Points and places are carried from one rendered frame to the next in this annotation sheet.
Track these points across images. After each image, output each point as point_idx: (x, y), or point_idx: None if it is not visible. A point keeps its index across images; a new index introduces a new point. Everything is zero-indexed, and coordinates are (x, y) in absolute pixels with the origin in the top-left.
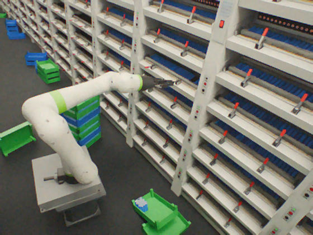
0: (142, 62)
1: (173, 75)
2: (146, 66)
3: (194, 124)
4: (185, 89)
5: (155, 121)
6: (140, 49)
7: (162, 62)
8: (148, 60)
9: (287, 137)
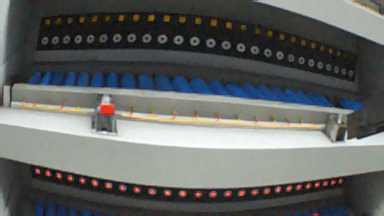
0: (12, 117)
1: (287, 118)
2: (52, 128)
3: None
4: (373, 140)
5: None
6: (0, 38)
7: (126, 85)
8: (39, 98)
9: None
